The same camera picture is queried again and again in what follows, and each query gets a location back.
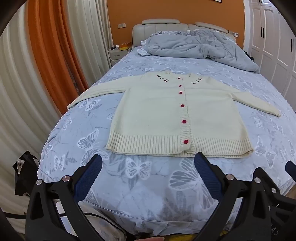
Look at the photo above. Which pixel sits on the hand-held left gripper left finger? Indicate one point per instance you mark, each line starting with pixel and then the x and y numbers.
pixel 89 172

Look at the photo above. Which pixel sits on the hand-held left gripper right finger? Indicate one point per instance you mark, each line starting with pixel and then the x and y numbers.
pixel 205 177

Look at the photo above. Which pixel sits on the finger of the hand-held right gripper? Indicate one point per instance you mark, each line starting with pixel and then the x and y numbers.
pixel 290 168

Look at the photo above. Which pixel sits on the cream knit cardigan red buttons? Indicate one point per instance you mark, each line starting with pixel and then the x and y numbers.
pixel 175 115

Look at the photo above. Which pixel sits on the beige cloth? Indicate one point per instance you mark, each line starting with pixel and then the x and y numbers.
pixel 101 222

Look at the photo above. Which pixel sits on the bed with blue butterfly sheet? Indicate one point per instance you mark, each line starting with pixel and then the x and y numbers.
pixel 143 185

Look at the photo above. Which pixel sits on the black bag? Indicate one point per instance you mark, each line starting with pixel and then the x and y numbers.
pixel 24 173

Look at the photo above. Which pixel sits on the cream curtain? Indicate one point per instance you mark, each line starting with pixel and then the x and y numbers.
pixel 90 34
pixel 20 92

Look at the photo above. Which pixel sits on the white nightstand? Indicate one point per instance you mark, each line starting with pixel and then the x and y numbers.
pixel 116 56

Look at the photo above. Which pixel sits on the white wardrobe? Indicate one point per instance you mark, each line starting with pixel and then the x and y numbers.
pixel 272 39

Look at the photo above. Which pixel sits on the yellow box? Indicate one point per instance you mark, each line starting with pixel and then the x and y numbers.
pixel 126 45

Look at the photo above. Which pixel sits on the grey-blue duvet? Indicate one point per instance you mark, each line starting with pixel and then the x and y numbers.
pixel 192 45

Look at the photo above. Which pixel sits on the orange curtain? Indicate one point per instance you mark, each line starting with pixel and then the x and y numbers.
pixel 53 44

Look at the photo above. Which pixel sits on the white cloth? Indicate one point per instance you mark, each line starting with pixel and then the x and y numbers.
pixel 143 49

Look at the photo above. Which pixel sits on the grey padded headboard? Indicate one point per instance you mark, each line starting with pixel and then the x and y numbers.
pixel 143 32

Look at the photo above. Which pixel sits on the wall switch plate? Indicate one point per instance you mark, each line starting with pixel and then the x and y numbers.
pixel 121 25

